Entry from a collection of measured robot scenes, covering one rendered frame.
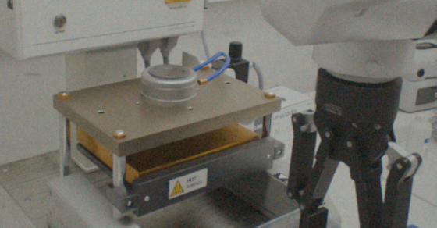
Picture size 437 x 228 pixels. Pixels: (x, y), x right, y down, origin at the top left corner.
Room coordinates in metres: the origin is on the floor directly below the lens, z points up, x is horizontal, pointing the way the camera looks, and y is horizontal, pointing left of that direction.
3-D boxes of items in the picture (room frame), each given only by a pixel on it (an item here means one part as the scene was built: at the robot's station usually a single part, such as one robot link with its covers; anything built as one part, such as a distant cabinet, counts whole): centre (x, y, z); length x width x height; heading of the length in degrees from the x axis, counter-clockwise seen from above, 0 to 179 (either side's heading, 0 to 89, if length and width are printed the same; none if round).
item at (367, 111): (0.52, -0.17, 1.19); 0.08 x 0.08 x 0.09
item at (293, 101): (1.38, -0.24, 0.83); 0.23 x 0.12 x 0.07; 130
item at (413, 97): (1.64, -0.68, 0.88); 0.25 x 0.20 x 0.17; 27
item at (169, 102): (0.80, 0.01, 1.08); 0.31 x 0.24 x 0.13; 127
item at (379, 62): (0.54, -0.18, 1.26); 0.13 x 0.12 x 0.05; 127
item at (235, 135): (0.76, 0.00, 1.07); 0.22 x 0.17 x 0.10; 127
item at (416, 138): (1.26, -0.57, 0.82); 0.05 x 0.05 x 0.14
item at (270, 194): (0.78, -0.15, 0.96); 0.26 x 0.05 x 0.07; 37
